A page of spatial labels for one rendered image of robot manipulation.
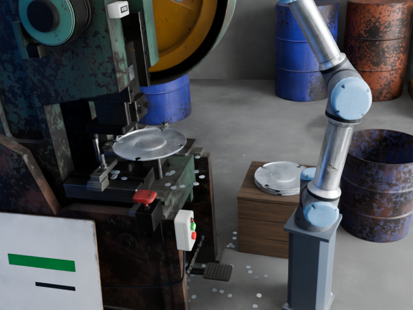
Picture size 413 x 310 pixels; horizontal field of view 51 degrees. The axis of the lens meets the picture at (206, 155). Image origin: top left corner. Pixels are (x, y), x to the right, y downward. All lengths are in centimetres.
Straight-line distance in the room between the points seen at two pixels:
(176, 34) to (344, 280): 138
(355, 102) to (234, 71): 373
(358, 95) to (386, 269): 118
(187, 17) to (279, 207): 97
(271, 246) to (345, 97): 112
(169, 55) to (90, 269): 94
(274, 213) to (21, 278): 116
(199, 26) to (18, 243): 114
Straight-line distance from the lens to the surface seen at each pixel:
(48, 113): 166
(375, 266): 235
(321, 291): 194
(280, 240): 224
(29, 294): 200
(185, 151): 164
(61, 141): 173
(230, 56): 500
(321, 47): 147
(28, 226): 184
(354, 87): 137
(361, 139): 258
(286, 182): 219
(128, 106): 164
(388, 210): 237
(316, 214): 155
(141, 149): 168
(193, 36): 188
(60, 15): 135
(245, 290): 214
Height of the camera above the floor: 150
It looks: 27 degrees down
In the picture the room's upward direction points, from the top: 4 degrees counter-clockwise
